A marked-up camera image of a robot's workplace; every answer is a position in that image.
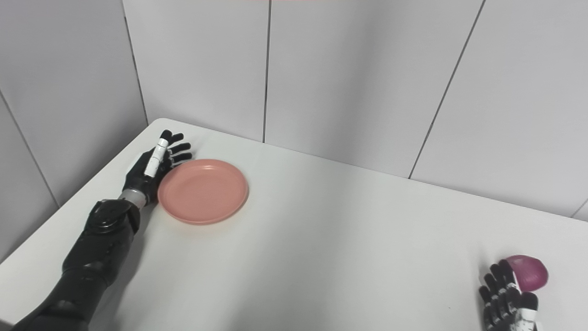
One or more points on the pink round plate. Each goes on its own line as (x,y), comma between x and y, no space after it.
(202,191)

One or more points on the purple red onion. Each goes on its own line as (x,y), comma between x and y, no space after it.
(530,273)

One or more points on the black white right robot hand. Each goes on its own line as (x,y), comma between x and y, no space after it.
(500,308)

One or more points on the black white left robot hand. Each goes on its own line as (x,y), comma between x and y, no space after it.
(140,177)

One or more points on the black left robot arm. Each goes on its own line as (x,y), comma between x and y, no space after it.
(92,257)

